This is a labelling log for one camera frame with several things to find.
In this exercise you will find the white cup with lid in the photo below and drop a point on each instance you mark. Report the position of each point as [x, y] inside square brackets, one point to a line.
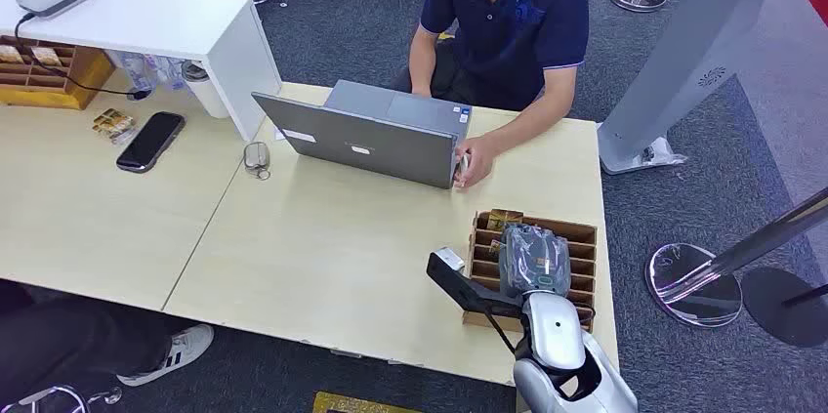
[208, 96]

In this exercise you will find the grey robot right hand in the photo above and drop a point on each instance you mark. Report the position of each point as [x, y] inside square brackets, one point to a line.
[534, 258]

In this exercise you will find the gold card packets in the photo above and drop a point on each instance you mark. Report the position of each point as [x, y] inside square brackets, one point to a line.
[114, 124]

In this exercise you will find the seated person in black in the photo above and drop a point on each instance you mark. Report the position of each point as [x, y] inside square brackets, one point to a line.
[71, 339]

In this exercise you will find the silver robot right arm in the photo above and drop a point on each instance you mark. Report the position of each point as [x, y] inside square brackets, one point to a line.
[556, 339]

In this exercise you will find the black bracket wrist camera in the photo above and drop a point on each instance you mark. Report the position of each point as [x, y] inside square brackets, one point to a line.
[462, 284]

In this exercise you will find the person's left hand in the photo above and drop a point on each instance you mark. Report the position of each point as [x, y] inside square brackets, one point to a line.
[479, 161]

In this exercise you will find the white sneaker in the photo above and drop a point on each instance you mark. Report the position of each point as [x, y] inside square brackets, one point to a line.
[171, 353]

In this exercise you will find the white desk riser shelf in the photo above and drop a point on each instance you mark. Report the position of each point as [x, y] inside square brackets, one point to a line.
[162, 22]

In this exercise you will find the black smartphone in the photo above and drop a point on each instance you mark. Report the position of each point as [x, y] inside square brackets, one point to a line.
[151, 141]

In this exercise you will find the clear badge holder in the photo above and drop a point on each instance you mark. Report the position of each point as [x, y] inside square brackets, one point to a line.
[257, 158]

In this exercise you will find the small gold card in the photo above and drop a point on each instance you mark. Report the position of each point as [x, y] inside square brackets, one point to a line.
[496, 246]

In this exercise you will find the yellow wooden slotted organizer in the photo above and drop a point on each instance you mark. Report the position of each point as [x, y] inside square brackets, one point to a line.
[84, 83]

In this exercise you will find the yellow floor marker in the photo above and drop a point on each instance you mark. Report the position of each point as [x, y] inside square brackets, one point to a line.
[349, 405]

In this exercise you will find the gold card in holder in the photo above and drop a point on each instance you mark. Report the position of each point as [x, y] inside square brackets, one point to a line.
[503, 218]

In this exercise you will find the brown slotted card holder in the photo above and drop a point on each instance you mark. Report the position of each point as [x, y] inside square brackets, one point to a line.
[582, 248]

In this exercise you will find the grey gate kiosk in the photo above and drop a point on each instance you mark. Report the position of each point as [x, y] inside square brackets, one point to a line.
[686, 54]

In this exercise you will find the grey open laptop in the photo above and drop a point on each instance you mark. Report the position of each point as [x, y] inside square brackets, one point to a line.
[369, 138]

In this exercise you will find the black round stanchion base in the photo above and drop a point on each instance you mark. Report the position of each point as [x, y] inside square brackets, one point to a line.
[783, 310]

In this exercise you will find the clear plastic bottle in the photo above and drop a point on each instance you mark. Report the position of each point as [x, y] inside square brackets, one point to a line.
[139, 70]

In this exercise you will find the person at laptop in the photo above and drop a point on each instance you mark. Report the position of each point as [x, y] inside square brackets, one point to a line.
[511, 22]

